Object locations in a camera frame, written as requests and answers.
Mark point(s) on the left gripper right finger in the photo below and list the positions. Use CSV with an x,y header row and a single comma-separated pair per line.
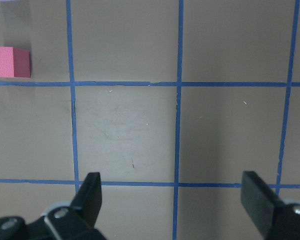
x,y
275,218

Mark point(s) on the purple foam block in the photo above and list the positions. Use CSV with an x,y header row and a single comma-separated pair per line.
x,y
5,0

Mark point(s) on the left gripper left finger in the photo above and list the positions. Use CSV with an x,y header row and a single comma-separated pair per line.
x,y
77,220

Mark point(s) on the pink foam block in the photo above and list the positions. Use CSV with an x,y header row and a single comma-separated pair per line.
x,y
14,63

